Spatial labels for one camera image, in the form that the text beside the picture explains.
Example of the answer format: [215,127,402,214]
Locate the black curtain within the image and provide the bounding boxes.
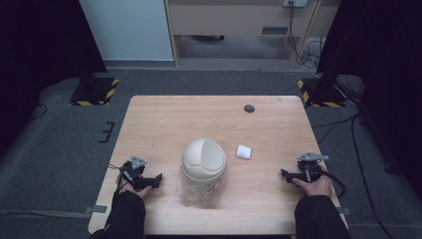
[316,0,422,200]
[0,0,108,158]

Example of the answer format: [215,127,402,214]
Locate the grey power strip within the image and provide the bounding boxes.
[282,0,310,9]

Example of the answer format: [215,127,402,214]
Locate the beige swing-lid trash can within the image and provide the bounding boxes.
[180,137,228,201]

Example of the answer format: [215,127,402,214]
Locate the right hand-held gripper cable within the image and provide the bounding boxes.
[318,169,347,200]

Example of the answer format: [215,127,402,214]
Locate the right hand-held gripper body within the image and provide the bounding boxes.
[292,151,330,184]

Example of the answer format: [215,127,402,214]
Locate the left hand-held gripper cable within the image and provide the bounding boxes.
[107,161,126,197]

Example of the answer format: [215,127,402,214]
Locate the person's right hand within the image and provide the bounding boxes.
[292,174,334,198]

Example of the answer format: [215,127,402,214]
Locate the clear plastic bag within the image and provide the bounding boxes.
[174,164,222,208]

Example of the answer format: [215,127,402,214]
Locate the black floor cable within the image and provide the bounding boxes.
[29,103,49,121]
[312,113,396,239]

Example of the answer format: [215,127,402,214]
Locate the dark label plate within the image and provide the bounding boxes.
[261,26,290,36]

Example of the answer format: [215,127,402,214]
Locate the light wooden desk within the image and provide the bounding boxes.
[164,0,342,70]

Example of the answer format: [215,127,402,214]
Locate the hand-held gripper cable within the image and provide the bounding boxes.
[318,169,347,200]
[107,161,126,197]

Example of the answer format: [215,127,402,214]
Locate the person's left hand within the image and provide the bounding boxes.
[118,176,153,200]

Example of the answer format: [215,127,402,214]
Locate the black stand base striped edge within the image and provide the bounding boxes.
[296,77,348,109]
[68,76,120,108]

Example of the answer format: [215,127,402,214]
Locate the bundle of black cables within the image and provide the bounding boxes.
[287,1,327,70]

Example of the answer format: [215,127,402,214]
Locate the white panel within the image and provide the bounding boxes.
[78,0,175,62]

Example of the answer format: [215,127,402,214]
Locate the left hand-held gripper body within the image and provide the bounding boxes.
[119,155,154,191]

